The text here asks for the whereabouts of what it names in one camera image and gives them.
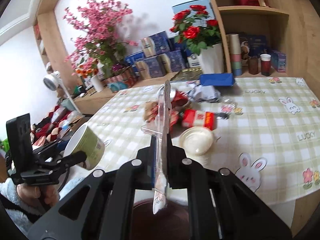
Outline clear plastic wrapper packet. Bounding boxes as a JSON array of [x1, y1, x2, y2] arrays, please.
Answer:
[[141, 81, 171, 215]]

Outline brown paper bag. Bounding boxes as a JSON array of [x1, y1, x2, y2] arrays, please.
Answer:
[[143, 101, 180, 127]]

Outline white green paper cup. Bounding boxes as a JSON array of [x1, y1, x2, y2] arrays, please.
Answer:
[[63, 123, 105, 170]]

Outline white paper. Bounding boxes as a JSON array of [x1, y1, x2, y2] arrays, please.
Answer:
[[187, 85, 221, 103]]

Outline blue paper tray box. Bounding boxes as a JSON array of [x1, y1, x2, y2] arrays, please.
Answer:
[[200, 73, 235, 87]]

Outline crushed red soda can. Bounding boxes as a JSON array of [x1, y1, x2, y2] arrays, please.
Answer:
[[158, 86, 188, 109]]

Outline dark red trash bin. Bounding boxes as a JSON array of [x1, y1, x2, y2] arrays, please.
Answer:
[[130, 199, 190, 240]]

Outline person's left hand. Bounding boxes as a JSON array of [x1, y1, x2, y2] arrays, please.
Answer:
[[16, 184, 60, 207]]

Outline white plastic lid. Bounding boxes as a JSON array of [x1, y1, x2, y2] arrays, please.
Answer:
[[179, 126, 214, 156]]

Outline red cigarette pack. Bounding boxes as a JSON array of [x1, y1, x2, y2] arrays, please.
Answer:
[[182, 109, 215, 131]]

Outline golden leaf tray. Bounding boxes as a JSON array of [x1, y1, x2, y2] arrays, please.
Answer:
[[170, 67, 202, 81]]

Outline white desk fan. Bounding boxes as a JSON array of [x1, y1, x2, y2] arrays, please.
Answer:
[[43, 70, 74, 104]]

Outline checked bunny tablecloth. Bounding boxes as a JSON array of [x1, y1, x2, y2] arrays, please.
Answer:
[[82, 76, 320, 207]]

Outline stacked blue gift boxes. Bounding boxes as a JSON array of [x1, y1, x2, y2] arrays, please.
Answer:
[[125, 31, 188, 80]]

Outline white vase orange flowers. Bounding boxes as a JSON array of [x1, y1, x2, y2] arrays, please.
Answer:
[[74, 64, 104, 92]]

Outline pink blossom flower arrangement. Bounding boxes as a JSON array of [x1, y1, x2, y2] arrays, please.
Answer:
[[63, 0, 138, 79]]

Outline stack of pastel cups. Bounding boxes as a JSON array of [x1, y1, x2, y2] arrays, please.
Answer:
[[229, 34, 242, 76]]

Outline dark brown cup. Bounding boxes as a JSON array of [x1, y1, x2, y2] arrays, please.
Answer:
[[248, 56, 259, 75]]

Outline red rose plant white pot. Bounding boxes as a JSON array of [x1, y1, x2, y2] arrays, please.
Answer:
[[170, 4, 224, 74]]

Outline red paper cup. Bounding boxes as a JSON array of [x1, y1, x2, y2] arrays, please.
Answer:
[[260, 54, 271, 76]]

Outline small blue carton box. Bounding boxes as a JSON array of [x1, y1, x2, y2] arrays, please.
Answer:
[[271, 50, 286, 73]]

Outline wooden shelf unit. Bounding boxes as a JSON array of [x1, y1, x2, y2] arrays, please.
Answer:
[[201, 0, 301, 78]]

